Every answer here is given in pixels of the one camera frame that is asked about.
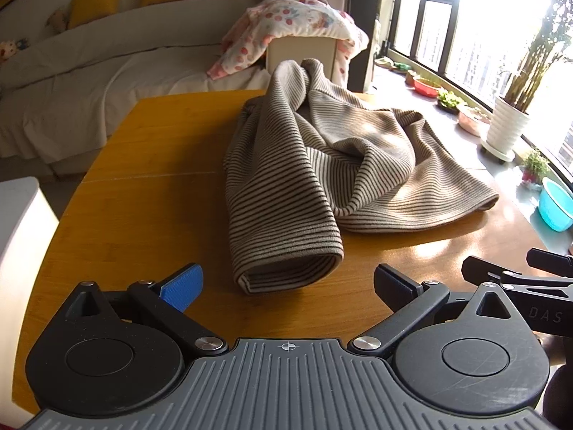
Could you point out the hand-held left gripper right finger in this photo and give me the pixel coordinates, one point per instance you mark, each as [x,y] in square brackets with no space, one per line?
[396,286]

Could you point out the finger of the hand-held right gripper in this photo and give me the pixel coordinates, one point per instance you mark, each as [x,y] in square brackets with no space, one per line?
[553,262]
[483,271]

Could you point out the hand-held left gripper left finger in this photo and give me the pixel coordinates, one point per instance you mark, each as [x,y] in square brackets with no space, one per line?
[181,286]

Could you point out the striped brown sweater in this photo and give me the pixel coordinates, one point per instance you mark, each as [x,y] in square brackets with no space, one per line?
[286,179]

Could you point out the cyan basin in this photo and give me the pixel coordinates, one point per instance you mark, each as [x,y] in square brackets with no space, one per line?
[555,208]

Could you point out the small potted plant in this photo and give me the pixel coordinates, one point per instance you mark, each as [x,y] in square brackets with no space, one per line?
[535,165]

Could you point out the white wheeled pot stand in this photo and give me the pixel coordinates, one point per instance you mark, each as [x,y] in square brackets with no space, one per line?
[499,152]

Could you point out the white ribbed plant pot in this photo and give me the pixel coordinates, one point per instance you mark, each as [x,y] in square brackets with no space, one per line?
[506,123]

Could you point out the pink basin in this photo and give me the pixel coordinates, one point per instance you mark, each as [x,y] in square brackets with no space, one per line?
[472,121]

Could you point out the white chair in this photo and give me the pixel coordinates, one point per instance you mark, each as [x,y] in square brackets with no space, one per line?
[22,242]

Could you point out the tray of green sprouts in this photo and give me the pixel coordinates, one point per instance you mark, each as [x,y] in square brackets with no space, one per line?
[451,101]

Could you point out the tall green palm plant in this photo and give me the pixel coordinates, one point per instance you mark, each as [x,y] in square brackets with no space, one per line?
[537,71]

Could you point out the red basin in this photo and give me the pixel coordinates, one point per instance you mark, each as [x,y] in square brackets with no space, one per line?
[425,87]

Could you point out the white sofa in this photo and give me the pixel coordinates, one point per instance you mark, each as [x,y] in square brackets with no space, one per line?
[112,76]

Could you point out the white upright appliance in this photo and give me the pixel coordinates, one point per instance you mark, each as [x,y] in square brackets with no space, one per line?
[378,45]

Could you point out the beige cabinet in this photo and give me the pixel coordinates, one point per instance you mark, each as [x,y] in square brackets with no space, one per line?
[295,49]

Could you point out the dark curtain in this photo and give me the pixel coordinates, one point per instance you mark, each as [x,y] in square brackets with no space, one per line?
[362,9]

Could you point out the floral pink blanket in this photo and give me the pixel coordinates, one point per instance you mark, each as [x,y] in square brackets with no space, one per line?
[291,18]

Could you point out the colourful plush toy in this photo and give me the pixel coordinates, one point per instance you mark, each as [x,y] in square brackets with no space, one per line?
[11,49]

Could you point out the beige plush bear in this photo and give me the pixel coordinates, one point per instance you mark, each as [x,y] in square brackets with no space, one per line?
[58,20]

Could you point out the black window frame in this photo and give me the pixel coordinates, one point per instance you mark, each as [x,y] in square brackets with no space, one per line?
[450,22]

